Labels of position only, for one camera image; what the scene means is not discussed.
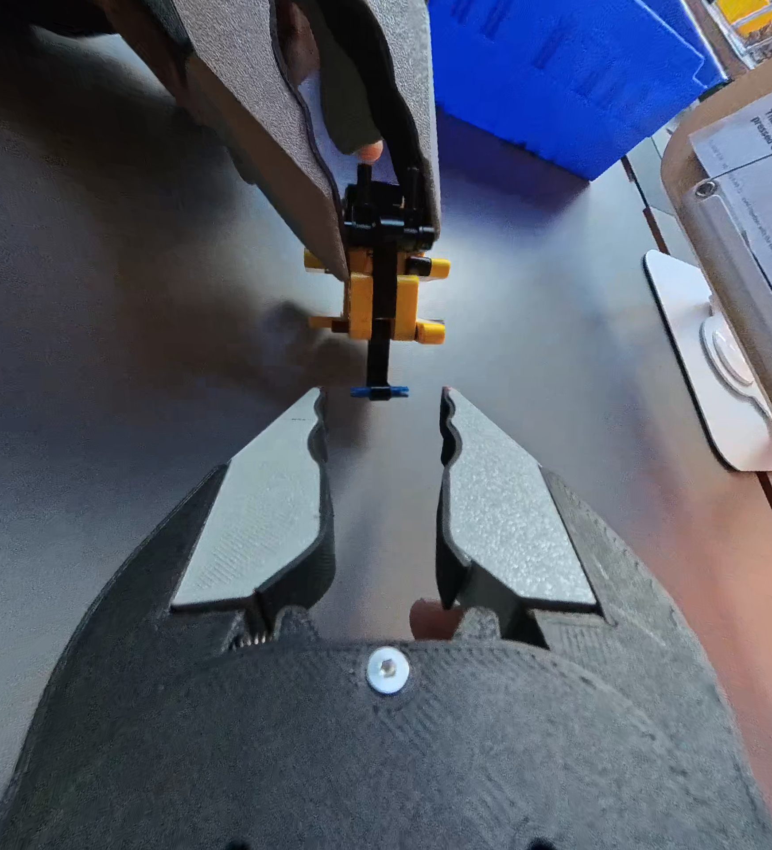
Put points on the person's right hand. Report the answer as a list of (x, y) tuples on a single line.
[(435, 621)]

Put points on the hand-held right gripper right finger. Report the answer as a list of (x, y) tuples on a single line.
[(518, 524)]

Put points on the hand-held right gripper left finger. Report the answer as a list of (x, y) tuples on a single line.
[(259, 524)]

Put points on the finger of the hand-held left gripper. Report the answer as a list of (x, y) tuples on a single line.
[(406, 66), (246, 73)]

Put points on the wooden instruction board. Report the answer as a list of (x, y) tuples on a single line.
[(678, 159)]

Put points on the person's left hand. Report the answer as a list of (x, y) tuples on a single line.
[(369, 151)]

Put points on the blue plastic bin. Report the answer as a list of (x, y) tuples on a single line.
[(558, 79)]

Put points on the yellow black lego model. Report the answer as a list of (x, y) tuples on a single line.
[(379, 292)]

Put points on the white stand base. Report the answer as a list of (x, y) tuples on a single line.
[(685, 319)]

